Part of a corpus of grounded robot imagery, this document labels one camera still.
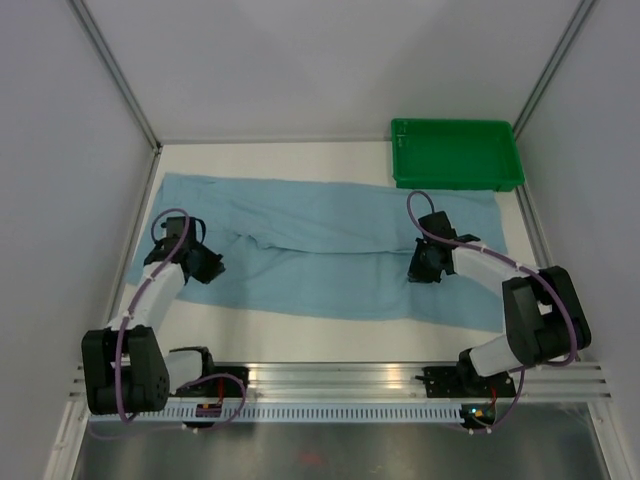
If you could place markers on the green plastic tray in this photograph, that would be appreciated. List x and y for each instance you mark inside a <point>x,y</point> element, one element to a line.
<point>455,154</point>

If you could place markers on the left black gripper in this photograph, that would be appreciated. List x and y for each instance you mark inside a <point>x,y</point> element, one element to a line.
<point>214,267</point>

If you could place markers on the aluminium mounting rail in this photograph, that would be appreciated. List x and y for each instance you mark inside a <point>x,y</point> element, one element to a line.
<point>400,382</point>

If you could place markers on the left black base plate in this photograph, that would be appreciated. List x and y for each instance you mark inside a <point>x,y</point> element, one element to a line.
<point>220,382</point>

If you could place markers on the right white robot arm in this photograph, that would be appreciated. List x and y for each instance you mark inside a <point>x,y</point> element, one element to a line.
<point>544,322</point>

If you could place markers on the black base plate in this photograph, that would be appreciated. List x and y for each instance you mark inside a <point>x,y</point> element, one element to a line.
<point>220,382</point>
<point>446,382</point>

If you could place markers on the light blue trousers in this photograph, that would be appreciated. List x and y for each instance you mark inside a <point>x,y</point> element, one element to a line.
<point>332,250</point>

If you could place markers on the aluminium frame post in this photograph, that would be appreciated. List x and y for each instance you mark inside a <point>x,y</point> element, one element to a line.
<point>101,46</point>
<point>579,18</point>

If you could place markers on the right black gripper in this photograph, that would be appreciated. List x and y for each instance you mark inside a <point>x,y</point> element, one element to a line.
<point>415,273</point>

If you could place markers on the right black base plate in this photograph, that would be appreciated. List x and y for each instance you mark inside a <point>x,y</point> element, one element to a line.
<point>446,382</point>

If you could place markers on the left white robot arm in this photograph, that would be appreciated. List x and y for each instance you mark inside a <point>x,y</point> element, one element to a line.
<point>125,370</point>

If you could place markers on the right aluminium frame post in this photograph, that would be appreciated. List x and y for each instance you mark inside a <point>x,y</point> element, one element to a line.
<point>579,18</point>

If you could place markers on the white slotted cable duct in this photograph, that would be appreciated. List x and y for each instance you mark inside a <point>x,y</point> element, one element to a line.
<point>308,413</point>

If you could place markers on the left aluminium frame post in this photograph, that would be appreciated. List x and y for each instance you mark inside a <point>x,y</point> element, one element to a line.
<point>101,46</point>

